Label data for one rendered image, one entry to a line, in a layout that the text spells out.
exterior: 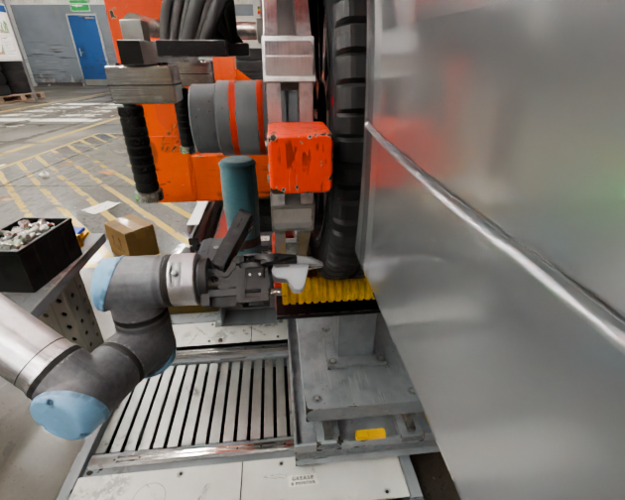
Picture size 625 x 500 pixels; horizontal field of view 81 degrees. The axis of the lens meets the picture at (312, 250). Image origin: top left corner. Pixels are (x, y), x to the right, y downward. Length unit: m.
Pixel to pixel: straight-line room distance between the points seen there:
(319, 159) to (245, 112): 0.31
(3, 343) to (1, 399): 0.92
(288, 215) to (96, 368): 0.36
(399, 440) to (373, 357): 0.21
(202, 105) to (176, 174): 0.58
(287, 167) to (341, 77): 0.12
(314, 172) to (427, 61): 0.23
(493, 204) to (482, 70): 0.06
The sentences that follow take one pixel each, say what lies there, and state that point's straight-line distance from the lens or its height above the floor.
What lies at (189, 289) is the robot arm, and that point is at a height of 0.63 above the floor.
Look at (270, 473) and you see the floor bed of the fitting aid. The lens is 1.03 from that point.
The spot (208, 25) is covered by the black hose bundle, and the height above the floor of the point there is 1.00.
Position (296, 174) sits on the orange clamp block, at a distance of 0.43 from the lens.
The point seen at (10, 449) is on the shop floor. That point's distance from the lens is 1.42.
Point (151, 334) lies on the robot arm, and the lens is 0.70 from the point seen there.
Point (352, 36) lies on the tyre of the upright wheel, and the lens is 0.48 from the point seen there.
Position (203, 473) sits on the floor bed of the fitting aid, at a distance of 1.06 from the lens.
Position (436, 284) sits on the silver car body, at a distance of 0.22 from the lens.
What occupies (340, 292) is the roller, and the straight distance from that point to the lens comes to 0.78.
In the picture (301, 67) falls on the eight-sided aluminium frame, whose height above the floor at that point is 0.95.
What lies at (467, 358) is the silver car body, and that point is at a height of 0.83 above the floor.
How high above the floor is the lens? 0.96
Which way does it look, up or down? 28 degrees down
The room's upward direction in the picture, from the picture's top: straight up
